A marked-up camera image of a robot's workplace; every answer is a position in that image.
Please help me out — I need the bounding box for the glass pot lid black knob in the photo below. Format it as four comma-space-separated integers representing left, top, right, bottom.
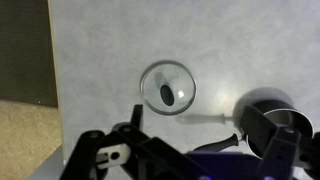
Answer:
140, 60, 197, 116

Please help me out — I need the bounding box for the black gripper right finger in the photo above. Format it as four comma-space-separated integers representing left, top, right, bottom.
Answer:
240, 106, 320, 180

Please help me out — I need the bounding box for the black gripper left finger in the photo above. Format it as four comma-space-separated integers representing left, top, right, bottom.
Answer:
59, 104, 186, 180

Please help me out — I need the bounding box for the black saucepan with handle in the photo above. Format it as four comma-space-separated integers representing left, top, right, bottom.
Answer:
192, 98, 315, 159

